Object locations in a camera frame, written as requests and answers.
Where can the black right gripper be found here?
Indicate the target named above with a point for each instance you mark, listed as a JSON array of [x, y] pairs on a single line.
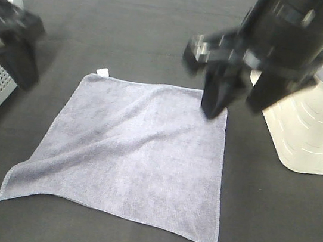
[[232, 57]]

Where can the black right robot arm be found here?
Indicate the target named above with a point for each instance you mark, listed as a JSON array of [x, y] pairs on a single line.
[[275, 52]]

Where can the black felt table mat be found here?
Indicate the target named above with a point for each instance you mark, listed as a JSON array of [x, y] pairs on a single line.
[[143, 41]]

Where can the blue-grey microfibre towel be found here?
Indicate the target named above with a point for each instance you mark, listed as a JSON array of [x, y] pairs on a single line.
[[139, 151]]

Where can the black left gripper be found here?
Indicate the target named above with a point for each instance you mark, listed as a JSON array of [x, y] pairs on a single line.
[[19, 30]]

